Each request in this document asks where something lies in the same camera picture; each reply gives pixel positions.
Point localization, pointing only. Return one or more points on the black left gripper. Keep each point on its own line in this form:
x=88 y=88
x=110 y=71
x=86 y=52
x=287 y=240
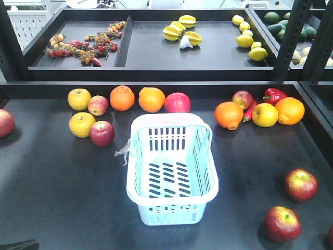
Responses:
x=24 y=245

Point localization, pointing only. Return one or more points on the light blue plastic basket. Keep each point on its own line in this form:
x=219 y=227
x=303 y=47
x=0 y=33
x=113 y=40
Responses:
x=171 y=175

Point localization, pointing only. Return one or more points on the red apple far corner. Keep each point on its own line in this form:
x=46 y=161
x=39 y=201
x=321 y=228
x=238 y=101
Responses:
x=7 y=123

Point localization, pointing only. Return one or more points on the yellow apple front left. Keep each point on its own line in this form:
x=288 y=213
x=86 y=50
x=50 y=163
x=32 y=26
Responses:
x=81 y=123

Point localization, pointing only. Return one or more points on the dark red apple left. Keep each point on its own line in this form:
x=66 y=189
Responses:
x=102 y=133

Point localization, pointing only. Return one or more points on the yellow apple back left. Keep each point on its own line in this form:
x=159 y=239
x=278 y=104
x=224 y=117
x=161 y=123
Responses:
x=78 y=99

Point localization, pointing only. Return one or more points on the small red apple back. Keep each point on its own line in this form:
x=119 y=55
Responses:
x=98 y=105

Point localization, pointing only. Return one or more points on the big red apple back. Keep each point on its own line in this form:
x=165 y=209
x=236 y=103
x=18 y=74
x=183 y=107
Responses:
x=177 y=102

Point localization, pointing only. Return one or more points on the cherry tomato vine pile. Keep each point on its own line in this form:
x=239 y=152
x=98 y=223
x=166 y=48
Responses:
x=91 y=49

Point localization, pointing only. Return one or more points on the orange left of pair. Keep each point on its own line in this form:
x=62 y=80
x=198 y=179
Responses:
x=228 y=115

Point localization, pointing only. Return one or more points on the red apple front middle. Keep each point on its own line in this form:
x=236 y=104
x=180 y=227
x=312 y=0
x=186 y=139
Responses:
x=281 y=224

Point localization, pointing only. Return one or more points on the white garlic bulb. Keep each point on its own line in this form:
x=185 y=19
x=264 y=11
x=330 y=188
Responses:
x=185 y=43

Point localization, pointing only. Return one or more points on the red apple behind oranges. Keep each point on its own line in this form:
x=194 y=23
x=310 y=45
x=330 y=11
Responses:
x=244 y=99

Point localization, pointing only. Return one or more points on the yellow apple by orange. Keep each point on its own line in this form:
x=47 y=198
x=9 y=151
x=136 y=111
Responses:
x=265 y=115

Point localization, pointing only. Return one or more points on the red apple front left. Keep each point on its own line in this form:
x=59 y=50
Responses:
x=300 y=185

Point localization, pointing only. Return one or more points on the red bell pepper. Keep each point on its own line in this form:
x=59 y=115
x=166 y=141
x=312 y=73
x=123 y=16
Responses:
x=273 y=96

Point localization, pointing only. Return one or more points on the black wooden display stand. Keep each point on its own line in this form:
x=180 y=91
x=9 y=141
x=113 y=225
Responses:
x=67 y=193

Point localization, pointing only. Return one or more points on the large orange right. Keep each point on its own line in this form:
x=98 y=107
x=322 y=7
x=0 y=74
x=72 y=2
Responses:
x=290 y=111

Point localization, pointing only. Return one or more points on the red apple bottom edge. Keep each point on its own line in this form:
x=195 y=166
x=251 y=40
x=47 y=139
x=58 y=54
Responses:
x=330 y=238

